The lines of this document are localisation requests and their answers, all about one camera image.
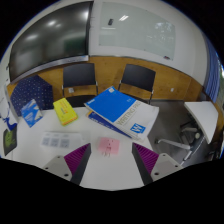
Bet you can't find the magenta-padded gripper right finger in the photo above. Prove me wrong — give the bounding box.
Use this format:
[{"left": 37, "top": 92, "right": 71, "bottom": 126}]
[{"left": 131, "top": 142, "right": 184, "bottom": 186}]

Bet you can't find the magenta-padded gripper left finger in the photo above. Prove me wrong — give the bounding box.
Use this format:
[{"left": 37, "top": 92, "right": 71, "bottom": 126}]
[{"left": 42, "top": 142, "right": 92, "bottom": 186}]

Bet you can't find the pink charger block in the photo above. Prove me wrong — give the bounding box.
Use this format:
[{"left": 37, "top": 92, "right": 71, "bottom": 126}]
[{"left": 97, "top": 136, "right": 121, "bottom": 157}]

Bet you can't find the yellow box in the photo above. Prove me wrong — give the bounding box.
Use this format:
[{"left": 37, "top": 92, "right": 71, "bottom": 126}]
[{"left": 52, "top": 97, "right": 79, "bottom": 127}]

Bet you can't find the blue and white writing pad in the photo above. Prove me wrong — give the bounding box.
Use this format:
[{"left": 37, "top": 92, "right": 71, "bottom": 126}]
[{"left": 83, "top": 86, "right": 160, "bottom": 141}]

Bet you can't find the blue tissue box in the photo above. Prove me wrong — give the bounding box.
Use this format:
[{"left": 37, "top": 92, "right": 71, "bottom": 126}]
[{"left": 20, "top": 98, "right": 44, "bottom": 129}]

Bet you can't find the white side table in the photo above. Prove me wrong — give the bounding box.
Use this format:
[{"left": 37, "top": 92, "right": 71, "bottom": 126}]
[{"left": 183, "top": 100, "right": 219, "bottom": 145}]

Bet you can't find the dark blue dotted bag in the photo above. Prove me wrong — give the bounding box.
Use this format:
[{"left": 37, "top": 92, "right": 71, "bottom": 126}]
[{"left": 9, "top": 74, "right": 55, "bottom": 117}]

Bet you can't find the black chair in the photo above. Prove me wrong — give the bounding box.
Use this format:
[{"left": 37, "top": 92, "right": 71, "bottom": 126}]
[
  {"left": 61, "top": 62, "right": 100, "bottom": 108},
  {"left": 118, "top": 63, "right": 157, "bottom": 105}
]

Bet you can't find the white paper bag blue deer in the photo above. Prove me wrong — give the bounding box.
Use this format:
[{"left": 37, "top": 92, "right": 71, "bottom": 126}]
[{"left": 0, "top": 84, "right": 18, "bottom": 134}]

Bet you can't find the blue window blind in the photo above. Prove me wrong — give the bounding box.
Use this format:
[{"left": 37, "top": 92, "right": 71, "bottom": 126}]
[{"left": 203, "top": 36, "right": 222, "bottom": 104}]

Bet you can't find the glass whiteboard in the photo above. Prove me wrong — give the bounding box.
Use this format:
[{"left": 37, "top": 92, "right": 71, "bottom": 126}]
[{"left": 98, "top": 1, "right": 177, "bottom": 62}]

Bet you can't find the large dark wall screen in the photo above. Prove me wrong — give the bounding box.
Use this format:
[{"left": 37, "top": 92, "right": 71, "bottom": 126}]
[{"left": 8, "top": 0, "right": 94, "bottom": 82}]

